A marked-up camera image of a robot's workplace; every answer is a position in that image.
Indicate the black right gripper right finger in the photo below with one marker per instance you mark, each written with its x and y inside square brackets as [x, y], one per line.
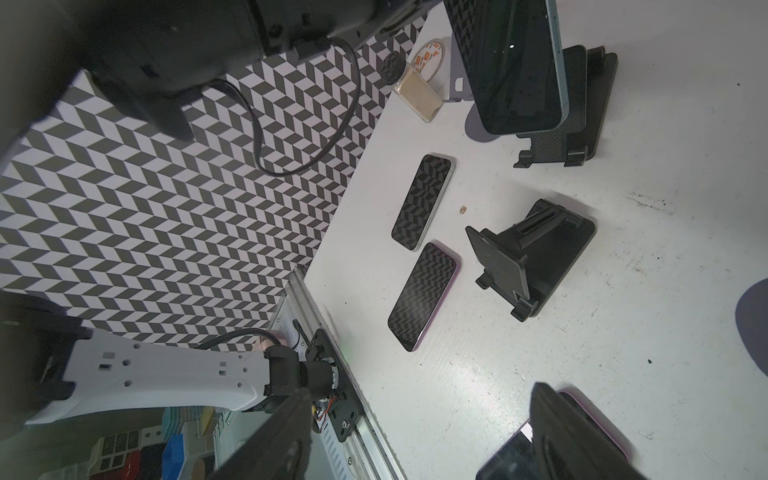
[567, 446]

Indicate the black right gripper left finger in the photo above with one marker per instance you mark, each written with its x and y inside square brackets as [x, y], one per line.
[279, 449]

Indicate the purple edged phone black stand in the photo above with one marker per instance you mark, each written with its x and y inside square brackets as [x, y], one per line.
[423, 293]

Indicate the teal phone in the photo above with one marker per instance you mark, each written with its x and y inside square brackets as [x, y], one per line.
[512, 55]

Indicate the grey round stand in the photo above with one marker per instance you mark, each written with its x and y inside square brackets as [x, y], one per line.
[460, 91]
[751, 318]

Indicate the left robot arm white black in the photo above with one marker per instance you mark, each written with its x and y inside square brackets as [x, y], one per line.
[164, 166]

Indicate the black folding phone stand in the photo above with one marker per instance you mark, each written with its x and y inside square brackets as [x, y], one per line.
[590, 75]

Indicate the spice jar with black lid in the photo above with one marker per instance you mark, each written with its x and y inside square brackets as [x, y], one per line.
[407, 83]

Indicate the white packing tape roll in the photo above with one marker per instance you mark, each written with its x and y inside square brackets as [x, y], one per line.
[432, 61]

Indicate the metal base rail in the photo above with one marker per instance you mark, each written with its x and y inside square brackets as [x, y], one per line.
[301, 353]

